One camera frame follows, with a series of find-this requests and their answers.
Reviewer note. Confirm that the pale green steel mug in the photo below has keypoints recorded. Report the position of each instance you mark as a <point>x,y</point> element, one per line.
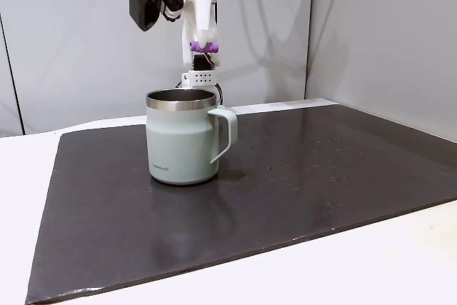
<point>175,140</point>

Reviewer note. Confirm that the black table mat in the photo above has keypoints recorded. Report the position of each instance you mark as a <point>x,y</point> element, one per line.
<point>285,194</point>

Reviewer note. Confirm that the black camera box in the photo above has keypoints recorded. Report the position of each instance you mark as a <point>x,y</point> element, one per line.
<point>143,1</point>

